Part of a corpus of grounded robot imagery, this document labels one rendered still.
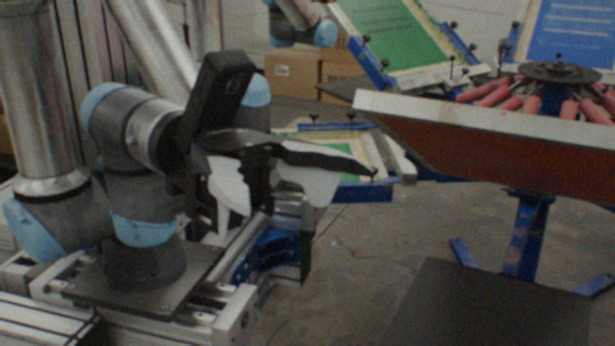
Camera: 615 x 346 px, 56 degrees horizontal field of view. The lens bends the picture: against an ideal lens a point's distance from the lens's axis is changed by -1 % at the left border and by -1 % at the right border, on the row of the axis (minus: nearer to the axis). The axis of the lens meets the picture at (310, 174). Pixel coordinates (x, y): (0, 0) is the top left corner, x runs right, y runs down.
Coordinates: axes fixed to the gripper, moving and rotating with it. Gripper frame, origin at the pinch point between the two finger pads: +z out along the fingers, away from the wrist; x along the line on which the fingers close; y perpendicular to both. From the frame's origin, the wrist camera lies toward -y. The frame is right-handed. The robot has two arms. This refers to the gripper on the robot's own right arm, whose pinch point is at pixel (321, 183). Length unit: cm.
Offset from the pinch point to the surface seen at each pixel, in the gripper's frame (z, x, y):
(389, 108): -31, -54, 7
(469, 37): -239, -478, 34
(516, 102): -55, -170, 23
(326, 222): -184, -229, 138
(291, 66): -382, -389, 83
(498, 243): -92, -281, 131
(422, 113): -25, -56, 7
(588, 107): -32, -176, 20
